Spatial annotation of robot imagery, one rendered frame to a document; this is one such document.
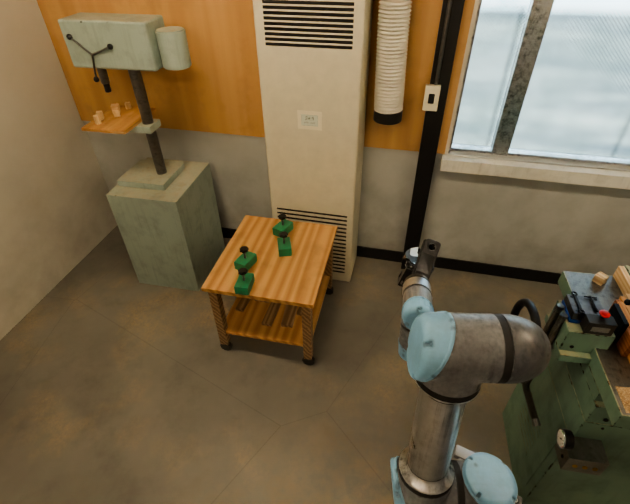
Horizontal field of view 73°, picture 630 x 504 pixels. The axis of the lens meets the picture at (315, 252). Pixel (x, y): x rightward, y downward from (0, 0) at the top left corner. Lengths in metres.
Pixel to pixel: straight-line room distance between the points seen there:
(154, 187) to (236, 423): 1.39
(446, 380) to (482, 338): 0.09
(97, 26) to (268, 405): 2.02
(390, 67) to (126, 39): 1.27
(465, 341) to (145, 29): 2.02
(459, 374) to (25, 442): 2.24
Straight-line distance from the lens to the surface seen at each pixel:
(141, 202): 2.64
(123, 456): 2.37
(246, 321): 2.44
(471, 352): 0.72
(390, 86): 2.30
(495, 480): 1.08
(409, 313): 1.04
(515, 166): 2.64
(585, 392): 1.67
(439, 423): 0.85
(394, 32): 2.24
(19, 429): 2.69
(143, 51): 2.38
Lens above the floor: 1.99
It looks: 39 degrees down
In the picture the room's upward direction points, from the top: 1 degrees counter-clockwise
